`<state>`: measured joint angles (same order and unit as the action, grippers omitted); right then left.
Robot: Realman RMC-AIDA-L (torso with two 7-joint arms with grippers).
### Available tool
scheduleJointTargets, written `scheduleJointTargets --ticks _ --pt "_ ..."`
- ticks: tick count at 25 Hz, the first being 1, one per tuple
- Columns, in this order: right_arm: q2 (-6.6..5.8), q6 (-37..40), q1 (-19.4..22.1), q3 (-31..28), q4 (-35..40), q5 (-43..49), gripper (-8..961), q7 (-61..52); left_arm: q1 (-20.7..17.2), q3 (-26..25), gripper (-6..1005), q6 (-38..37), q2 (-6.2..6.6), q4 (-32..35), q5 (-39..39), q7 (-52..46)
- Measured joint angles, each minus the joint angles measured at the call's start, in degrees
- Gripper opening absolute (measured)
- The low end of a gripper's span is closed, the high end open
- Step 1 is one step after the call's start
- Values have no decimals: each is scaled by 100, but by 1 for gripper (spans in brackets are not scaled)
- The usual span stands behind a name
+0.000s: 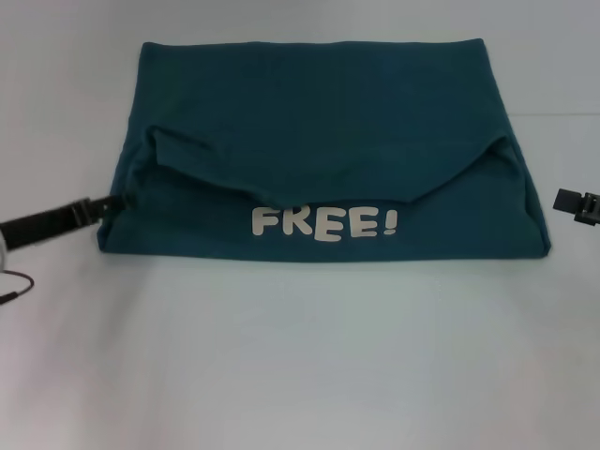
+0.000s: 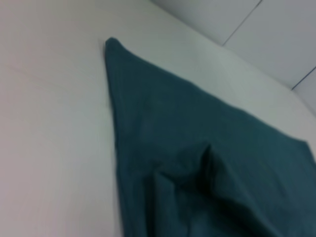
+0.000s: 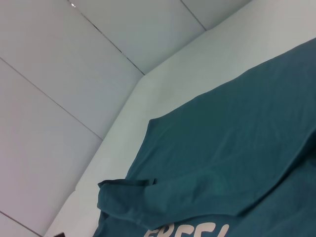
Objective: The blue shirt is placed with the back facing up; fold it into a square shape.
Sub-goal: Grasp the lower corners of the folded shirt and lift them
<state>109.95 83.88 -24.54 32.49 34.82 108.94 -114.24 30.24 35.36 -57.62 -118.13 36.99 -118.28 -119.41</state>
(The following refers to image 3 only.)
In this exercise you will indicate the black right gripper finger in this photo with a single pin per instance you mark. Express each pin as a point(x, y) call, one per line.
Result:
point(60, 235)

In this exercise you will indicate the teal blue t-shirt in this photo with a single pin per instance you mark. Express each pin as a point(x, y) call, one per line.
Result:
point(222, 148)

